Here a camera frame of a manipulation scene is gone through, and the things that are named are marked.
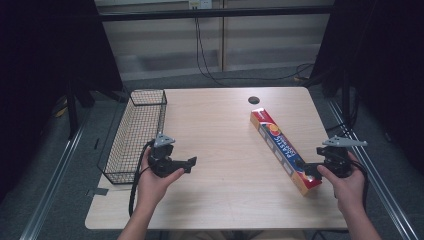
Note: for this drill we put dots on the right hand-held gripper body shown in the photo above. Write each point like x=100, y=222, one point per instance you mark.
x=337, y=160

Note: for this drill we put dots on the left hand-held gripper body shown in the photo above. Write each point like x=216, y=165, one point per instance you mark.
x=160, y=156

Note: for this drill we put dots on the long plastic wrap box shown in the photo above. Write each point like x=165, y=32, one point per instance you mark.
x=279, y=146

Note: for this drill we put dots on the person's left hand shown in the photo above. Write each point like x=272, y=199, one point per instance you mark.
x=153, y=186

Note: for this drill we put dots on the person's right hand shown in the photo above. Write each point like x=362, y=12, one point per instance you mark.
x=348, y=191

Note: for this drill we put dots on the grey tape strip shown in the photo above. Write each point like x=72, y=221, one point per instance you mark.
x=98, y=191

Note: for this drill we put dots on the black metal stand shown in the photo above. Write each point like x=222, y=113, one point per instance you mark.
x=72, y=110

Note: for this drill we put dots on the black curtain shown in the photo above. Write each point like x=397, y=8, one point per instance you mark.
x=50, y=66
x=383, y=66

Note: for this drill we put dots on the black horizontal bar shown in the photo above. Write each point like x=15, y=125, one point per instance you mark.
x=216, y=13

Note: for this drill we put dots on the metal floor rail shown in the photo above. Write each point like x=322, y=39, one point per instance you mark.
x=50, y=180
x=380, y=180

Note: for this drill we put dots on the white wall socket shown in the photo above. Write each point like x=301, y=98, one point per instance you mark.
x=200, y=3

